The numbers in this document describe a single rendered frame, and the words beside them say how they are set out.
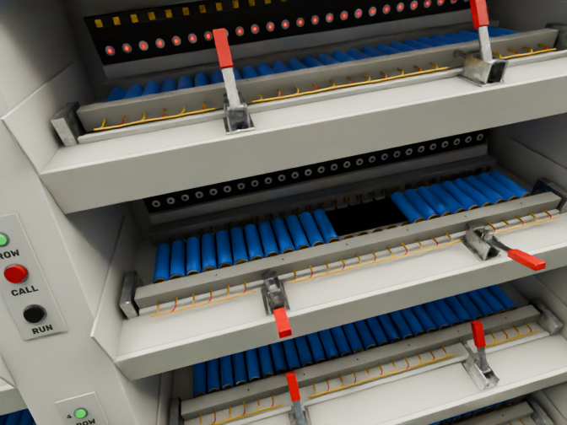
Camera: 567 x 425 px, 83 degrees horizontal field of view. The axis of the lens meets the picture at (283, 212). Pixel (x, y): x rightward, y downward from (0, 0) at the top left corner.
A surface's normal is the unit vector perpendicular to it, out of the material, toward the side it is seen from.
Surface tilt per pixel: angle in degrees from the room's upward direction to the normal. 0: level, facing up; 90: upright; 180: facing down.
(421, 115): 112
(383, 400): 22
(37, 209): 90
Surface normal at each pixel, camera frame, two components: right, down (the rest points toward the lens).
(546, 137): -0.97, 0.22
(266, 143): 0.22, 0.59
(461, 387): -0.10, -0.77
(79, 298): 0.17, 0.25
